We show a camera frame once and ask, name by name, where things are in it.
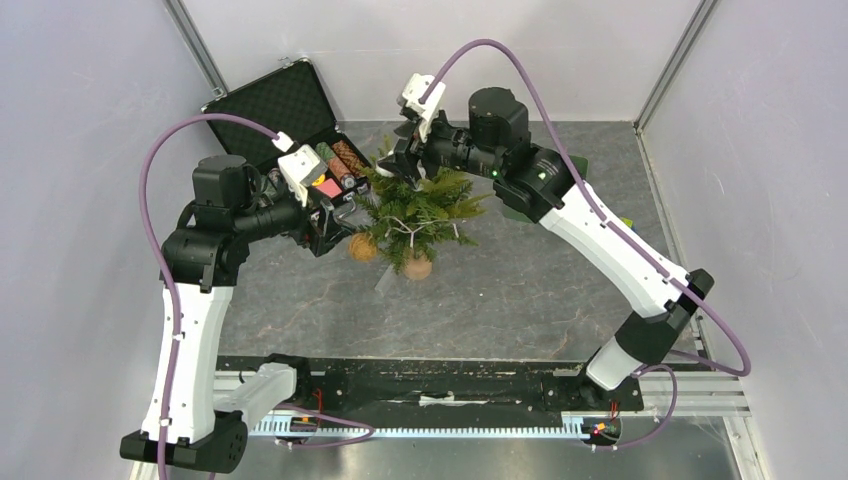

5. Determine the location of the twine ball ornament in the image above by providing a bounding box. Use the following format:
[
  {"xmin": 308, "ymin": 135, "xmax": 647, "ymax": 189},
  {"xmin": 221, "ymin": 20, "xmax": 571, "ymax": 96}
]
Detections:
[{"xmin": 348, "ymin": 232, "xmax": 378, "ymax": 263}]

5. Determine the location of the small green christmas tree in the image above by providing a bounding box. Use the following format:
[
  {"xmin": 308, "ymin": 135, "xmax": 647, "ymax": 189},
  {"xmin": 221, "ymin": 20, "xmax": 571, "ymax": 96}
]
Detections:
[{"xmin": 354, "ymin": 166, "xmax": 489, "ymax": 280}]

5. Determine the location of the clear battery box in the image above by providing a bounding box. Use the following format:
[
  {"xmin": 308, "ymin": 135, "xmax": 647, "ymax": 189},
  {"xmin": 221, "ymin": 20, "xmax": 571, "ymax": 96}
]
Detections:
[{"xmin": 374, "ymin": 267, "xmax": 397, "ymax": 296}]

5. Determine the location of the clear fairy light string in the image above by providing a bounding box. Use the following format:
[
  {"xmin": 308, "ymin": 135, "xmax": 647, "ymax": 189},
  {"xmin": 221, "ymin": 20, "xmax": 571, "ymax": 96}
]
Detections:
[{"xmin": 377, "ymin": 215, "xmax": 462, "ymax": 250}]

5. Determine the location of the green ornament box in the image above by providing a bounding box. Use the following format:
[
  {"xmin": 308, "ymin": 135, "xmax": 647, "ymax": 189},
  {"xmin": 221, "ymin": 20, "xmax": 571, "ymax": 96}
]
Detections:
[{"xmin": 494, "ymin": 152, "xmax": 575, "ymax": 223}]

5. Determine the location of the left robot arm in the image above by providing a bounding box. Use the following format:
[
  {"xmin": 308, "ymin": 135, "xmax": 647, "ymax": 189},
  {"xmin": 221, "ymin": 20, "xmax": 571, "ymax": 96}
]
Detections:
[{"xmin": 119, "ymin": 153, "xmax": 335, "ymax": 478}]

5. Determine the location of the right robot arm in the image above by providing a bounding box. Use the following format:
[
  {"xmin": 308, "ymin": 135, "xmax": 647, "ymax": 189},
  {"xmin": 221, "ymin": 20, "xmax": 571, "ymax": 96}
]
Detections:
[{"xmin": 381, "ymin": 77, "xmax": 714, "ymax": 408}]

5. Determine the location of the pink card deck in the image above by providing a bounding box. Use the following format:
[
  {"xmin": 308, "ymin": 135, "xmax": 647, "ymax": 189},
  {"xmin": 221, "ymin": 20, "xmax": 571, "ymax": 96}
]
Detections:
[{"xmin": 312, "ymin": 178, "xmax": 343, "ymax": 199}]

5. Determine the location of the black poker chip case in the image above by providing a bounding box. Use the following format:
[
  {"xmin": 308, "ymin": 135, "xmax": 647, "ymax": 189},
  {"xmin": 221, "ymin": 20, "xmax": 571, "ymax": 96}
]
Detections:
[{"xmin": 201, "ymin": 58, "xmax": 370, "ymax": 217}]

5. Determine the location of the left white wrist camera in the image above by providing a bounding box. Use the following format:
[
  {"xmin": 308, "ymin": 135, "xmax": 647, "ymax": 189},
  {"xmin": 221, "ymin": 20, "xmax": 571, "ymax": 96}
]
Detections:
[{"xmin": 277, "ymin": 145, "xmax": 327, "ymax": 207}]

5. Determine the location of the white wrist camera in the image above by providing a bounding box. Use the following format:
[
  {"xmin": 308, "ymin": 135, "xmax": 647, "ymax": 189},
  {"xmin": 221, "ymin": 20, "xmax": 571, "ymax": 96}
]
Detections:
[
  {"xmin": 277, "ymin": 145, "xmax": 327, "ymax": 207},
  {"xmin": 397, "ymin": 73, "xmax": 446, "ymax": 143}
]

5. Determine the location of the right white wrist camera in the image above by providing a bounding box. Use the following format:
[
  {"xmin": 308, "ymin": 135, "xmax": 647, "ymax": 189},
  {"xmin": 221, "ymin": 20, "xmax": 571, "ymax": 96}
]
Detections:
[{"xmin": 397, "ymin": 73, "xmax": 446, "ymax": 143}]

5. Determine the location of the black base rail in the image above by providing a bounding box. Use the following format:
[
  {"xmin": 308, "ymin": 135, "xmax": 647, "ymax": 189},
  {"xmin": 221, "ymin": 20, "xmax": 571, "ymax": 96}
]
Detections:
[{"xmin": 215, "ymin": 354, "xmax": 644, "ymax": 432}]

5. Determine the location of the aluminium corner frame post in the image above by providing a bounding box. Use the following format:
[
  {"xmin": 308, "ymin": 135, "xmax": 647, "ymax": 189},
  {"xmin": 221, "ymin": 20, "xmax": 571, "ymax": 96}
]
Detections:
[{"xmin": 163, "ymin": 0, "xmax": 229, "ymax": 99}]

